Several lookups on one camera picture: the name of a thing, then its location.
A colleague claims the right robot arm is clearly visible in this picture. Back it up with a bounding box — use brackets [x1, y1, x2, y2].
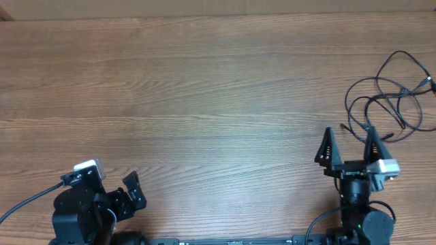
[305, 127, 401, 244]

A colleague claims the black usb cable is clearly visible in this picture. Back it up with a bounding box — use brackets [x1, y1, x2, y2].
[344, 76, 436, 144]

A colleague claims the thin black cable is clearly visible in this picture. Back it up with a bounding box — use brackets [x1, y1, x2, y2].
[340, 50, 436, 141]

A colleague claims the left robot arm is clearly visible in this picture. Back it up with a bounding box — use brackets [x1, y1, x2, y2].
[49, 166, 148, 245]

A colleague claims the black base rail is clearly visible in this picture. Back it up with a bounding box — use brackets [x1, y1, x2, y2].
[112, 231, 341, 245]

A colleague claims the black cable silver plug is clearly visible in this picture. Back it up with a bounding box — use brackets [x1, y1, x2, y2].
[363, 76, 433, 137]

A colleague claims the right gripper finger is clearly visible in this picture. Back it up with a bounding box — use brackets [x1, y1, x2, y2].
[314, 127, 343, 167]
[364, 127, 392, 163]

